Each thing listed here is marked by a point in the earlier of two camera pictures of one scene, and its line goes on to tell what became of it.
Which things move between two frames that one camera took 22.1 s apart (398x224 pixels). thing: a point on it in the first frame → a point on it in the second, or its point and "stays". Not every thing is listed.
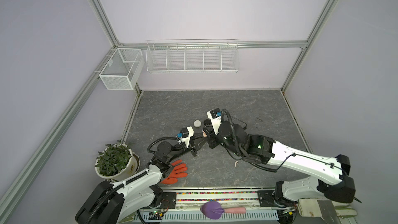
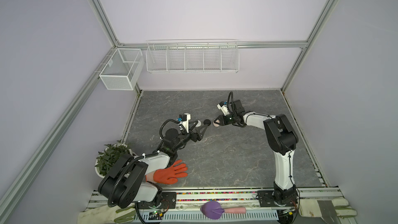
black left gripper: x=195 y=145 → x=197 y=136
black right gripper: x=212 y=137 → x=222 y=120
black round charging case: x=207 y=122 stays
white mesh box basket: x=124 y=69 stays
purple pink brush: x=213 y=210 stays
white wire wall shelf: x=195 y=55 stays
